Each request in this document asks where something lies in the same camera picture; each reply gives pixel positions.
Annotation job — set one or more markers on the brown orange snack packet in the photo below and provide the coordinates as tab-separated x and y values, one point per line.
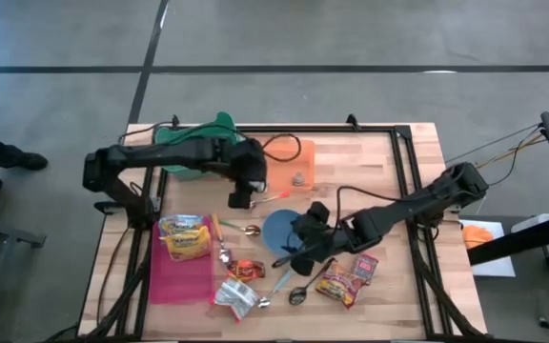
246	270

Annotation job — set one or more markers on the white lid spice jar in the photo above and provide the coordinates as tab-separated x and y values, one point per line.
259	186

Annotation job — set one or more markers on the black aluminium table frame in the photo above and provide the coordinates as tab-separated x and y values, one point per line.
327	128

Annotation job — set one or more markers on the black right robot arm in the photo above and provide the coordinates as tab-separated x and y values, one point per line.
408	209

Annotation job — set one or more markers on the white board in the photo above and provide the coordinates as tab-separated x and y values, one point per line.
494	262

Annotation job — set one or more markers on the white orange ramen packet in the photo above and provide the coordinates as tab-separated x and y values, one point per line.
236	297

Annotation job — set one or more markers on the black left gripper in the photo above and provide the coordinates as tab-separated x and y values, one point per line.
248	164

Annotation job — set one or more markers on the orange plastic tray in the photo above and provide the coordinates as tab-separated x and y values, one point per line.
279	174

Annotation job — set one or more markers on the yellow ramen noodle packet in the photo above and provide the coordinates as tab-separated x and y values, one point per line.
186	245

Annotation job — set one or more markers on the blue ramen noodle packet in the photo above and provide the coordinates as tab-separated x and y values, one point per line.
179	223

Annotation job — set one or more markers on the blue bowl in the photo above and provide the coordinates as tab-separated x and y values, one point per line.
274	228

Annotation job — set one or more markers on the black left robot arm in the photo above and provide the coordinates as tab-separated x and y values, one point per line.
160	152

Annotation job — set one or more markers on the white plastic bin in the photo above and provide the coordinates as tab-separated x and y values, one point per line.
532	221

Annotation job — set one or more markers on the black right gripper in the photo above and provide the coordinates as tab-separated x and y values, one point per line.
324	238

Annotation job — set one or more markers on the dark metal spoon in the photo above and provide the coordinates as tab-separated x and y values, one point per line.
298	296

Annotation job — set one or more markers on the green plastic storage bin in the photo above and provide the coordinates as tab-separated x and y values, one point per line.
217	125

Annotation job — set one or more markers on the pink plastic tray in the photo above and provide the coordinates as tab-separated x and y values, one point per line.
179	281

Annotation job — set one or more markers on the orange cloth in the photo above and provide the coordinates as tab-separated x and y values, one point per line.
477	236

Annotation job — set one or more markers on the small brown spice jar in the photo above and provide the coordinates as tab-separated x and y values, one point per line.
298	179

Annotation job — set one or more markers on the red yellow ramen packet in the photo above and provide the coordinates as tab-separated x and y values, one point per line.
339	286

